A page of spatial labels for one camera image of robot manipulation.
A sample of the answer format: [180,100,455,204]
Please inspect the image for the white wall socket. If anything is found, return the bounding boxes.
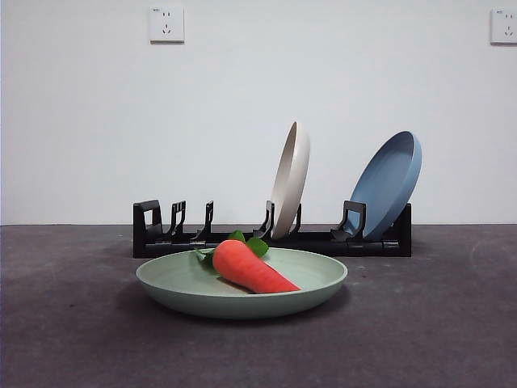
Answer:
[490,7,517,45]
[149,6,185,44]

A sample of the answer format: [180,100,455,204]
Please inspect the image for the blue plate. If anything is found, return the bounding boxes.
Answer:
[349,130,423,240]

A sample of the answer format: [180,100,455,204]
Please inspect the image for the black plate rack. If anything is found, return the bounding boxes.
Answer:
[132,199,413,259]

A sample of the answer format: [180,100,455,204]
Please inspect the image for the orange plush carrot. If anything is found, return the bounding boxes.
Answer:
[194,230,302,294]

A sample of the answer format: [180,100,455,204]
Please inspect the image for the green plate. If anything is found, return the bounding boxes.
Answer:
[135,247,349,321]

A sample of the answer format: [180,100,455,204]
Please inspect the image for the beige plate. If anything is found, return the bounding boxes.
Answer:
[270,120,312,240]

